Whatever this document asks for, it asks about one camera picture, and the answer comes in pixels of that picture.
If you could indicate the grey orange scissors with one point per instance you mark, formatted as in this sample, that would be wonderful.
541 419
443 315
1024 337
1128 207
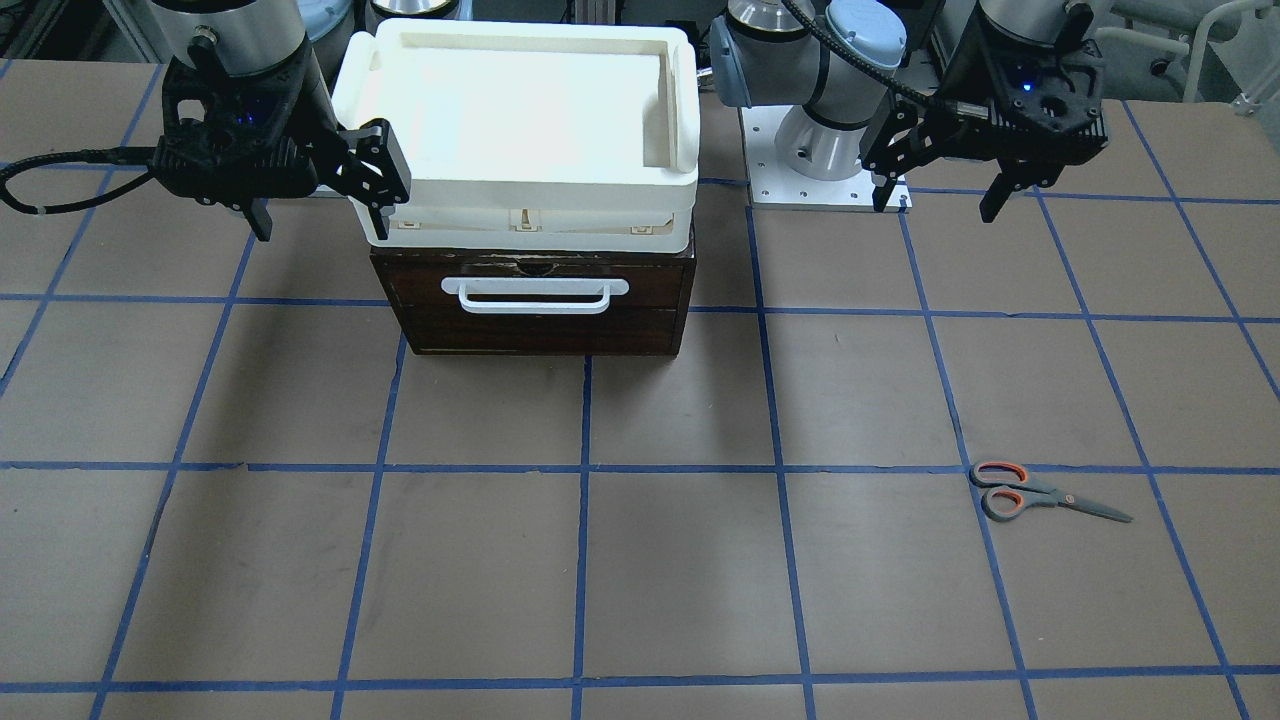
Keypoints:
1008 490

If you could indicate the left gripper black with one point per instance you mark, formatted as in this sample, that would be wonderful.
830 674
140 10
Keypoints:
957 82

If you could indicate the white drawer handle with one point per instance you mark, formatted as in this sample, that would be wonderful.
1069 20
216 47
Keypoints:
534 295

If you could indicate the dark wooden drawer box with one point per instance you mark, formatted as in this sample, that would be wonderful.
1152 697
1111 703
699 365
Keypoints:
649 320

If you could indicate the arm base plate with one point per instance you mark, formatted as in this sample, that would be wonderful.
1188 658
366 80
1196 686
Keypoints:
796 163

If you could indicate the white plastic tray box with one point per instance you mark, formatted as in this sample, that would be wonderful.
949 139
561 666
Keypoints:
532 136

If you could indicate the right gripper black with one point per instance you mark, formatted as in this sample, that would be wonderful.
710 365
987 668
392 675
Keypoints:
314 112

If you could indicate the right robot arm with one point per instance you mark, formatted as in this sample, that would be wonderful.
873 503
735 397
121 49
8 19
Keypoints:
223 39

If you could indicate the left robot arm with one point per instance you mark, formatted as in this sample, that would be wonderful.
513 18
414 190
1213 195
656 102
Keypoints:
827 125

